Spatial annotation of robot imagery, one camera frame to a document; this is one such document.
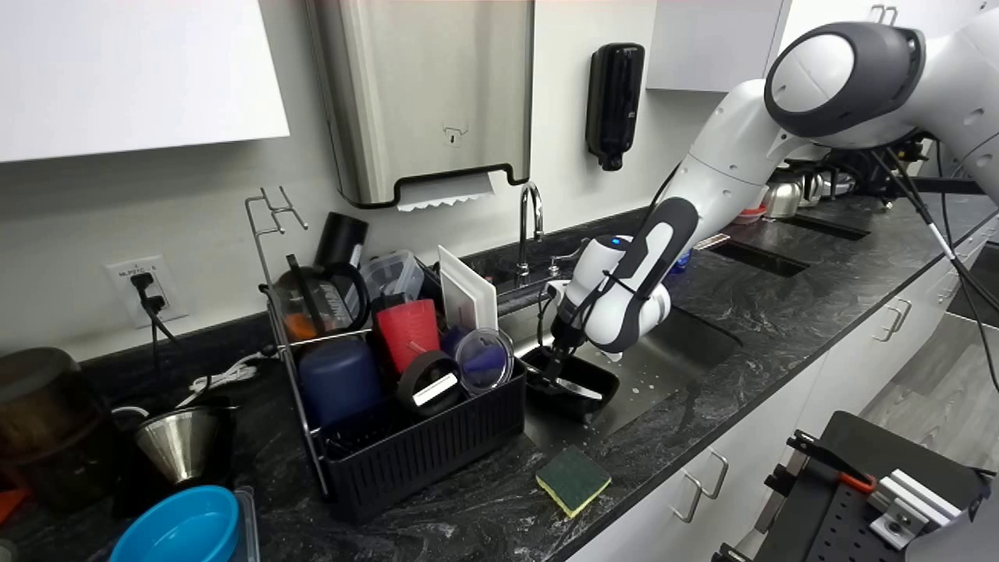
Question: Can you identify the black lunchbox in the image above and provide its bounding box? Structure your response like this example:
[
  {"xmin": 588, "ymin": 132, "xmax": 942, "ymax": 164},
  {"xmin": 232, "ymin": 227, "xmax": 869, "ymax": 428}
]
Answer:
[{"xmin": 519, "ymin": 346, "xmax": 622, "ymax": 420}]

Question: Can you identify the silver butter knife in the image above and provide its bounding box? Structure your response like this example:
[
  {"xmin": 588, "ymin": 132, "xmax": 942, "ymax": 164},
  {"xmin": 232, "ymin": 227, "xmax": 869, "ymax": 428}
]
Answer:
[{"xmin": 556, "ymin": 377, "xmax": 604, "ymax": 401}]

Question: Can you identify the small chrome tap lever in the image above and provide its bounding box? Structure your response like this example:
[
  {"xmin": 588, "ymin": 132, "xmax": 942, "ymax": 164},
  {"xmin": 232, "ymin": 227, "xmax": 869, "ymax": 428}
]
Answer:
[{"xmin": 546, "ymin": 247, "xmax": 585, "ymax": 279}]

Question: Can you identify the clear round lid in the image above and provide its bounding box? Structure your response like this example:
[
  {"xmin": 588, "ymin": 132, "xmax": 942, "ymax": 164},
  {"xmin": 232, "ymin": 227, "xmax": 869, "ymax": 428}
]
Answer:
[{"xmin": 453, "ymin": 327, "xmax": 515, "ymax": 396}]

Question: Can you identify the white plate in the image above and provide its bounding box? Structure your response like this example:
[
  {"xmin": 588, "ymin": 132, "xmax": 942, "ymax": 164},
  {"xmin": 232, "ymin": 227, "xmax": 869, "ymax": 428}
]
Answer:
[{"xmin": 436, "ymin": 245, "xmax": 500, "ymax": 333}]

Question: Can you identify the chrome tap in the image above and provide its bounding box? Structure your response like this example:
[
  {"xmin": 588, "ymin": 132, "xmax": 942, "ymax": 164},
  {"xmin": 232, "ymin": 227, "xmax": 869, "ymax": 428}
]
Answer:
[{"xmin": 514, "ymin": 181, "xmax": 546, "ymax": 287}]

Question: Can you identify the steel sink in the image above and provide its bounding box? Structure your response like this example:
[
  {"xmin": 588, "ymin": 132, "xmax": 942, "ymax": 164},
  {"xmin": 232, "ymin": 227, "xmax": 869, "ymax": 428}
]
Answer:
[{"xmin": 498, "ymin": 285, "xmax": 744, "ymax": 455}]

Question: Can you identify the green and yellow sponge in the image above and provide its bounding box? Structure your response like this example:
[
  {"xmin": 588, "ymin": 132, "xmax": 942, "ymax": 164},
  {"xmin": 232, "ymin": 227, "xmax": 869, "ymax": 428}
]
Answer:
[{"xmin": 535, "ymin": 444, "xmax": 613, "ymax": 519}]

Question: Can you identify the black round lid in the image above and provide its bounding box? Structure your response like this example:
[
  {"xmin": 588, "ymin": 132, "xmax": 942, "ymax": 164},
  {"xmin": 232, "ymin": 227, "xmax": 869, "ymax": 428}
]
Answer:
[{"xmin": 396, "ymin": 350, "xmax": 464, "ymax": 419}]

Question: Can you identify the red plastic cup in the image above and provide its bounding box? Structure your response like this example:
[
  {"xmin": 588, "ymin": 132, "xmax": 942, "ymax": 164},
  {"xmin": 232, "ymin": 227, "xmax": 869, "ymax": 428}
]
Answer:
[{"xmin": 374, "ymin": 298, "xmax": 443, "ymax": 375}]

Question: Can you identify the black dish rack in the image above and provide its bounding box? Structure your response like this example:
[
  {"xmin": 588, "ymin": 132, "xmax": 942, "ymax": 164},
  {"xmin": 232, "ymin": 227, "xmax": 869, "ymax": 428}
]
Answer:
[{"xmin": 245, "ymin": 186, "xmax": 528, "ymax": 525}]

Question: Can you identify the clear plastic container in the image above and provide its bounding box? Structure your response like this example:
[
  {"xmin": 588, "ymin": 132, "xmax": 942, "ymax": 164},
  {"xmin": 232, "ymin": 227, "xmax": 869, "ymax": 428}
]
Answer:
[{"xmin": 360, "ymin": 250, "xmax": 427, "ymax": 303}]

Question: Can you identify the black soap dispenser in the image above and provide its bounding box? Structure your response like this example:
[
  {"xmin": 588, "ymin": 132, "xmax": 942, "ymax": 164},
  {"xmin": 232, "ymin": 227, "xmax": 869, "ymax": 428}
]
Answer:
[{"xmin": 585, "ymin": 42, "xmax": 647, "ymax": 173}]

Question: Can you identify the dark blue cup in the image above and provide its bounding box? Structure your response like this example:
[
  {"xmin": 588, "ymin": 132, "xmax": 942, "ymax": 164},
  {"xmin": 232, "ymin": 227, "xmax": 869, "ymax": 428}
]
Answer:
[{"xmin": 298, "ymin": 336, "xmax": 384, "ymax": 428}]

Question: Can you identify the black tumbler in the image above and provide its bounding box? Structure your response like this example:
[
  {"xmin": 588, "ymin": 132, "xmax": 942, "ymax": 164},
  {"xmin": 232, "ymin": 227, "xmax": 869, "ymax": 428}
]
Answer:
[{"xmin": 315, "ymin": 212, "xmax": 370, "ymax": 271}]

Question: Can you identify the glass coffee carafe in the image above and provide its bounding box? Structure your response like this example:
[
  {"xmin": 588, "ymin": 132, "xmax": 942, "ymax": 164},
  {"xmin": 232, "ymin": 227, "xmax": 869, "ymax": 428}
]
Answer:
[{"xmin": 271, "ymin": 254, "xmax": 372, "ymax": 342}]

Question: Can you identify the row of steel kettles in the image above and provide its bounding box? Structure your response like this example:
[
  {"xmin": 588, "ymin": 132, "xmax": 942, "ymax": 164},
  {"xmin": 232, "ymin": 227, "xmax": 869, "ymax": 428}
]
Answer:
[{"xmin": 760, "ymin": 165, "xmax": 858, "ymax": 220}]

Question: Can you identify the steel paper towel dispenser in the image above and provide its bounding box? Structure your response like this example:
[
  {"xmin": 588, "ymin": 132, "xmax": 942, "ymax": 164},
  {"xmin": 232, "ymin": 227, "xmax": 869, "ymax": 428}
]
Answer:
[{"xmin": 307, "ymin": 0, "xmax": 536, "ymax": 212}]

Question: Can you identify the white upper cabinet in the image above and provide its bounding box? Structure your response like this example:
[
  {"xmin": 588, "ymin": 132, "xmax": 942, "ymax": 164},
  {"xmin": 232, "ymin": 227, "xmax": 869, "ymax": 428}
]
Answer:
[
  {"xmin": 645, "ymin": 0, "xmax": 792, "ymax": 94},
  {"xmin": 0, "ymin": 0, "xmax": 291, "ymax": 164}
]

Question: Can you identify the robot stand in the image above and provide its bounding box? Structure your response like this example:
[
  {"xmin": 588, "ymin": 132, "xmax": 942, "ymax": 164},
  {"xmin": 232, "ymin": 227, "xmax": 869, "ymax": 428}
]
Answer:
[{"xmin": 709, "ymin": 411, "xmax": 999, "ymax": 562}]

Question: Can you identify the clear plastic tub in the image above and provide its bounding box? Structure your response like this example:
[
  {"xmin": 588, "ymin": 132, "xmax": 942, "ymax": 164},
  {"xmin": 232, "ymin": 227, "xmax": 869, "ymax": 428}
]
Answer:
[{"xmin": 233, "ymin": 485, "xmax": 261, "ymax": 562}]

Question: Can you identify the steel cone filter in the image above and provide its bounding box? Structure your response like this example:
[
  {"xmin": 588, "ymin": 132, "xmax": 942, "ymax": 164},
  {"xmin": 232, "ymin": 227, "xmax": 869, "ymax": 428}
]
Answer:
[{"xmin": 132, "ymin": 405, "xmax": 229, "ymax": 486}]

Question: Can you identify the blue bowl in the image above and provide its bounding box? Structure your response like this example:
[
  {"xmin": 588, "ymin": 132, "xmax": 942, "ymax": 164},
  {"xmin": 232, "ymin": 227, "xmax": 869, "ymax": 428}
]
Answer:
[{"xmin": 108, "ymin": 485, "xmax": 241, "ymax": 562}]

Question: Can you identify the dark brown pot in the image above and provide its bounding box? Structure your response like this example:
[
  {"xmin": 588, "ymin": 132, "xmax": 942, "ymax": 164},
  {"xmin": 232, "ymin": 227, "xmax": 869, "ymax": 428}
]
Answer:
[{"xmin": 0, "ymin": 347, "xmax": 104, "ymax": 465}]

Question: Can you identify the silver cabinet handle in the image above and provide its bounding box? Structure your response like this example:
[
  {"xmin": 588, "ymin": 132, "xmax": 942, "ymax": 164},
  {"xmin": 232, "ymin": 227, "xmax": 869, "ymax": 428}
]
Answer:
[
  {"xmin": 873, "ymin": 298, "xmax": 913, "ymax": 343},
  {"xmin": 670, "ymin": 450, "xmax": 730, "ymax": 525}
]

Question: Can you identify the white cable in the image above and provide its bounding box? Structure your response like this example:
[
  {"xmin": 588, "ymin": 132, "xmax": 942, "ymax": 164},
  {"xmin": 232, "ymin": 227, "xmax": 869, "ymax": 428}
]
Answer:
[{"xmin": 175, "ymin": 350, "xmax": 264, "ymax": 408}]

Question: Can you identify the black cable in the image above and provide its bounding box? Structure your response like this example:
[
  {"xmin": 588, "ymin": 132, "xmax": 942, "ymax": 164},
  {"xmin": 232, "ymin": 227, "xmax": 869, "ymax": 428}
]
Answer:
[{"xmin": 130, "ymin": 272, "xmax": 179, "ymax": 372}]

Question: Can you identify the white wall socket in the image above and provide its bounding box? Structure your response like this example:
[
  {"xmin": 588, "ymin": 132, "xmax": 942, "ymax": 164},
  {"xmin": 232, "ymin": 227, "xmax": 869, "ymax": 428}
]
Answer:
[{"xmin": 105, "ymin": 254, "xmax": 189, "ymax": 329}]

